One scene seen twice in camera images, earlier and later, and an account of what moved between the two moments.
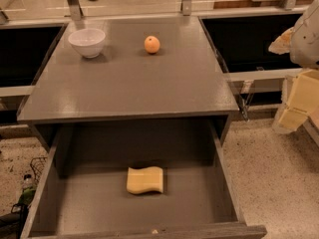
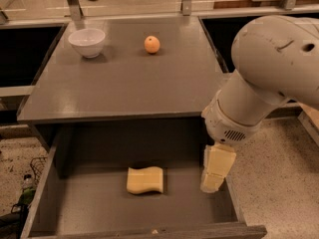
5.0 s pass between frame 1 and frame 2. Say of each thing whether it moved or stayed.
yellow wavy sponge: stayed
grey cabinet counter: stayed
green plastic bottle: stayed
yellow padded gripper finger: moved
